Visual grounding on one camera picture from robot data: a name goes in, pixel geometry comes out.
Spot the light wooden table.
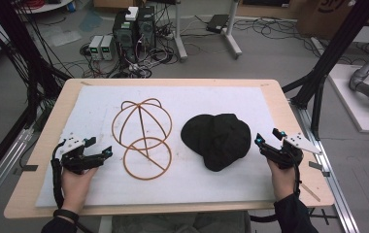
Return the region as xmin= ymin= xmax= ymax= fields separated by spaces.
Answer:
xmin=3 ymin=78 xmax=335 ymax=220

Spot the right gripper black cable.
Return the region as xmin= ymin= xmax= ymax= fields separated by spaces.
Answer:
xmin=250 ymin=150 xmax=303 ymax=224

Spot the white foam mat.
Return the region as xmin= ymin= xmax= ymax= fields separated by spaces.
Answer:
xmin=35 ymin=84 xmax=280 ymax=209

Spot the white table leg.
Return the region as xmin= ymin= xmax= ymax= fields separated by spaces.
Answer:
xmin=97 ymin=215 xmax=114 ymax=233

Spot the tangle of floor cables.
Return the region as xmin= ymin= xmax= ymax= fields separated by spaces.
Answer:
xmin=60 ymin=6 xmax=182 ymax=80

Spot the brown wire hat stand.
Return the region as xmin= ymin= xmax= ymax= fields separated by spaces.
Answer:
xmin=111 ymin=97 xmax=174 ymax=182

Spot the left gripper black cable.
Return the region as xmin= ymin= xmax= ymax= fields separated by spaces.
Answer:
xmin=50 ymin=139 xmax=93 ymax=233

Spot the black computer tower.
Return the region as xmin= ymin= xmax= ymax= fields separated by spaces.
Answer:
xmin=136 ymin=6 xmax=157 ymax=50
xmin=112 ymin=11 xmax=139 ymax=63

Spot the white platform board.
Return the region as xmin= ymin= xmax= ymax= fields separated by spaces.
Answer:
xmin=326 ymin=63 xmax=369 ymax=135

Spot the person's right hand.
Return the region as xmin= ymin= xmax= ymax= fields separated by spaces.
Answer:
xmin=267 ymin=158 xmax=299 ymax=202

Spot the black wristband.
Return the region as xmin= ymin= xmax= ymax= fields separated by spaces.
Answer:
xmin=52 ymin=208 xmax=81 ymax=223

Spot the thin wooden strip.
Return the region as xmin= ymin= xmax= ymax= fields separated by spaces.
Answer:
xmin=300 ymin=182 xmax=321 ymax=203

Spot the grey power supply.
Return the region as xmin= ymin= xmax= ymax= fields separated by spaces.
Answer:
xmin=100 ymin=34 xmax=115 ymax=62
xmin=87 ymin=35 xmax=105 ymax=61

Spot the round white table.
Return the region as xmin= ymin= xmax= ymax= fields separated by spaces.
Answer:
xmin=13 ymin=0 xmax=74 ymax=15

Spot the white box on tower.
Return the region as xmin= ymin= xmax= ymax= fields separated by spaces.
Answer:
xmin=124 ymin=6 xmax=140 ymax=21

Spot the black frame post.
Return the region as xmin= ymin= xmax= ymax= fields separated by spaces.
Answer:
xmin=0 ymin=0 xmax=73 ymax=121
xmin=282 ymin=0 xmax=369 ymax=141

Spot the aluminium rail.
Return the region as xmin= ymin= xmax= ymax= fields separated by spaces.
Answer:
xmin=289 ymin=99 xmax=362 ymax=233
xmin=0 ymin=126 xmax=35 ymax=216

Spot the white desk leg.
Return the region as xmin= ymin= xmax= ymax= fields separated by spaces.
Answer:
xmin=221 ymin=0 xmax=243 ymax=60
xmin=172 ymin=0 xmax=189 ymax=63

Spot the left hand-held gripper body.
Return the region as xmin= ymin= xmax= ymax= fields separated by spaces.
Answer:
xmin=57 ymin=131 xmax=105 ymax=176

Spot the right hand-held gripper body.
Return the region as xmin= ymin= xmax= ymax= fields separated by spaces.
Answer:
xmin=262 ymin=131 xmax=323 ymax=170

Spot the person's left hand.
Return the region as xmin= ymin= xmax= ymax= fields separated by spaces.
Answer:
xmin=60 ymin=167 xmax=99 ymax=215

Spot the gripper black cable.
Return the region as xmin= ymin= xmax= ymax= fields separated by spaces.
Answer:
xmin=50 ymin=139 xmax=93 ymax=233
xmin=250 ymin=150 xmax=303 ymax=224

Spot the cardboard box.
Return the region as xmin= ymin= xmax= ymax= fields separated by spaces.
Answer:
xmin=296 ymin=0 xmax=369 ymax=41

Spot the black flat box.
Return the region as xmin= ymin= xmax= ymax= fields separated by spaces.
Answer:
xmin=205 ymin=14 xmax=230 ymax=34

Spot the black cap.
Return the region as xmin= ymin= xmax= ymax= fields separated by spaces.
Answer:
xmin=180 ymin=113 xmax=252 ymax=173

